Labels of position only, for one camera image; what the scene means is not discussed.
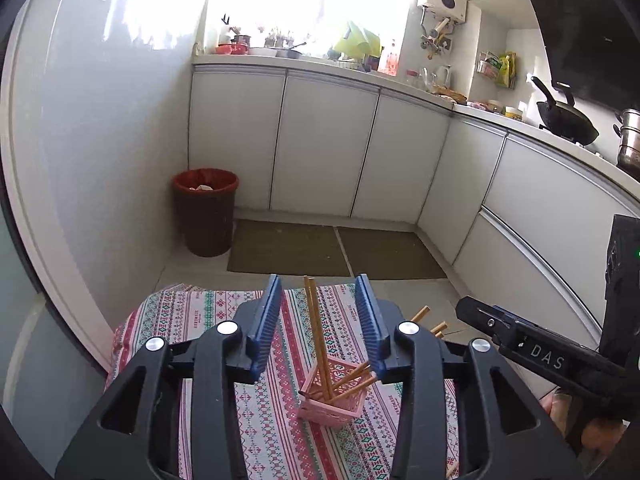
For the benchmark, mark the red-rimmed dark trash bin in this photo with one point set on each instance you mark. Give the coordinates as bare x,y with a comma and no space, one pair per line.
204,205

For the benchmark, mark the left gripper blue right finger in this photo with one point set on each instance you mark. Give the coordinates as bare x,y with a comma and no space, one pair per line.
402,352

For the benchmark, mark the person's right hand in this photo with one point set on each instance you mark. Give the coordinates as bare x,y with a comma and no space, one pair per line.
600,435

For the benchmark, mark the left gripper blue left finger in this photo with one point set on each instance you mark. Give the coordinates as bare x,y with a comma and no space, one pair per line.
232,352

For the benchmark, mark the red plastic basin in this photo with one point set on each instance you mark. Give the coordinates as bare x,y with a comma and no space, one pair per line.
231,49

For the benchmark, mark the bamboo chopstick in basket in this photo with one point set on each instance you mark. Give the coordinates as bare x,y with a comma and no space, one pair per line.
327,361
354,374

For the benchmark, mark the black range hood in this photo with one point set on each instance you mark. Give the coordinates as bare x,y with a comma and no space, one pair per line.
591,50

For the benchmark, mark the wall rack with packets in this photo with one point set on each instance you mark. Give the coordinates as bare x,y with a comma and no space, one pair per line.
502,70

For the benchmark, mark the dark green floor mat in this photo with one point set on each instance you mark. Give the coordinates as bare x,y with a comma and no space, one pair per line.
389,255
261,247

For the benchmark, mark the white kitchen base cabinets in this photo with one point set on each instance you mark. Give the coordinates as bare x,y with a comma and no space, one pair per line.
517,216

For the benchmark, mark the stainless steel steamer pot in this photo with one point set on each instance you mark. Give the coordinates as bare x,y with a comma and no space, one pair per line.
628,130

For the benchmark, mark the black wok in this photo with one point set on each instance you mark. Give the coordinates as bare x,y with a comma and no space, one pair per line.
563,118

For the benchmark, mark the pink perforated utensil basket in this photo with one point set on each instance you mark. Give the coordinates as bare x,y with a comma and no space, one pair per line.
347,399

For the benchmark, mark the yellow-green plastic item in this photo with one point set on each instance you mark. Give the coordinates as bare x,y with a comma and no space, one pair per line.
357,43

